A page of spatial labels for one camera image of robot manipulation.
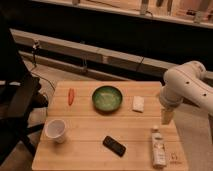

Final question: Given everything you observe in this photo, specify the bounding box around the red orange pepper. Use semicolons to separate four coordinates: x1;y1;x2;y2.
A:
68;88;74;106

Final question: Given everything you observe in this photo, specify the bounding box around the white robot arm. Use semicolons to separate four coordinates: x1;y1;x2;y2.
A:
159;61;213;125

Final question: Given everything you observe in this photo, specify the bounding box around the white tube bottle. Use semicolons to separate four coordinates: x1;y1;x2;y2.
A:
151;126;166;168

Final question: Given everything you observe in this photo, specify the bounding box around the white sponge block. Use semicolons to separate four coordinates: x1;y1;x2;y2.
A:
132;96;144;112

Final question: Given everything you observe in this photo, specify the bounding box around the green ceramic bowl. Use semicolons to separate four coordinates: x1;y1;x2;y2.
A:
92;85;123;112

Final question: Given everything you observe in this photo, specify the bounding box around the black mobile phone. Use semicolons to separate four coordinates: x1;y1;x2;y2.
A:
103;136;126;157

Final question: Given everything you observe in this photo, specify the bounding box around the white paper cup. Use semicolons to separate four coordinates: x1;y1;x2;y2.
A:
45;119;66;143

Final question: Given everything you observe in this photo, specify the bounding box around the black office chair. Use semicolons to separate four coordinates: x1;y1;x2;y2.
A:
0;12;48;166

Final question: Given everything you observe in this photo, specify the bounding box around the black floor cable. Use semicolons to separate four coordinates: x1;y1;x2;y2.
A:
21;54;56;91

